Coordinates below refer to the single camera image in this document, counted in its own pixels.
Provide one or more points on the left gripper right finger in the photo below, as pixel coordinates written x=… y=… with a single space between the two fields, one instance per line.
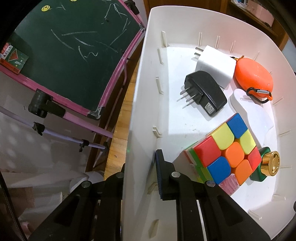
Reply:
x=204 y=211

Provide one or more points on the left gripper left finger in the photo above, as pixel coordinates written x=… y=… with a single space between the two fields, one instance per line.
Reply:
x=91 y=212

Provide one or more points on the multicolour puzzle cube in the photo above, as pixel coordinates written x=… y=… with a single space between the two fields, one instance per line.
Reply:
x=228 y=155

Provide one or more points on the white plastic storage bin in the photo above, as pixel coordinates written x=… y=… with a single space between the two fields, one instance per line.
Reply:
x=162 y=118

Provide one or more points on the wooden table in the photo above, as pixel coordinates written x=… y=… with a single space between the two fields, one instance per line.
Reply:
x=117 y=153

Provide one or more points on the green bottle gold cap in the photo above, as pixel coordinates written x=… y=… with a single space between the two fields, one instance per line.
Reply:
x=269 y=165

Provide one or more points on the black power adapter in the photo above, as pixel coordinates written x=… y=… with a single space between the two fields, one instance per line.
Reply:
x=201 y=88

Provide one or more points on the orange round case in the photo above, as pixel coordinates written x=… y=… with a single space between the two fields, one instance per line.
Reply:
x=254 y=79

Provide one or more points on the red green card box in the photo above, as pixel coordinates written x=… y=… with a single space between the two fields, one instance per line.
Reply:
x=12 y=58

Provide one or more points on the white wall charger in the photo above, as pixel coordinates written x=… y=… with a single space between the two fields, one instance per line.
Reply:
x=218 y=64

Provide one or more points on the green chalkboard pink frame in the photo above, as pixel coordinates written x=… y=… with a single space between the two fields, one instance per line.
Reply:
x=77 y=51

